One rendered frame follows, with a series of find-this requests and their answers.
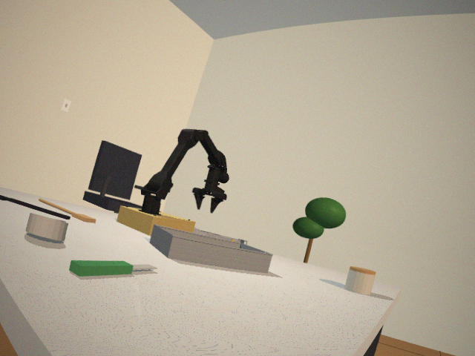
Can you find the black spatula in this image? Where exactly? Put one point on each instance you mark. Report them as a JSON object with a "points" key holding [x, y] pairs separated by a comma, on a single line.
{"points": [[35, 207]]}

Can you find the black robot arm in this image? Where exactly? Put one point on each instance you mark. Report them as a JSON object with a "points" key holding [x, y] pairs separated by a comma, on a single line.
{"points": [[161, 183]]}

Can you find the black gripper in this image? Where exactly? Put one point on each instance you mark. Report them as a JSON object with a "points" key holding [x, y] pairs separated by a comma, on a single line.
{"points": [[210, 187]]}

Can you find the wooden spoon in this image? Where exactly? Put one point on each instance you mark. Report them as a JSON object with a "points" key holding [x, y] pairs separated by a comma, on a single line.
{"points": [[82, 217]]}

